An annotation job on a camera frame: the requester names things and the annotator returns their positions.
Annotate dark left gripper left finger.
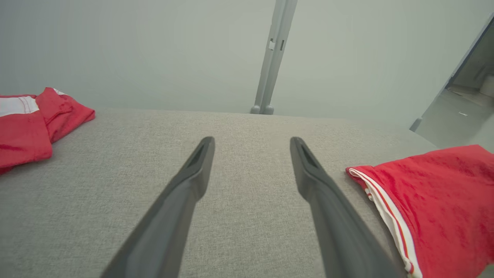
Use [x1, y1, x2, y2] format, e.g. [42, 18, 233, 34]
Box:
[100, 136, 216, 278]

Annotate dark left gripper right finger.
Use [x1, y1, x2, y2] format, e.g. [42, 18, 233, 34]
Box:
[289, 136, 406, 278]

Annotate red basketball jersey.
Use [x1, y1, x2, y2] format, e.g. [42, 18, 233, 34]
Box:
[345, 144, 494, 278]

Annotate red shorts with white waistband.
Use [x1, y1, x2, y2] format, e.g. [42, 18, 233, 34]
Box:
[0, 87, 96, 175]

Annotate grey partition post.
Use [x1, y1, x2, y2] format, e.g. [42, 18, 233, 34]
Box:
[250, 0, 299, 115]

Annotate grey doorway frame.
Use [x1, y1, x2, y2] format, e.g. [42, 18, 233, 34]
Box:
[409, 14, 494, 134]

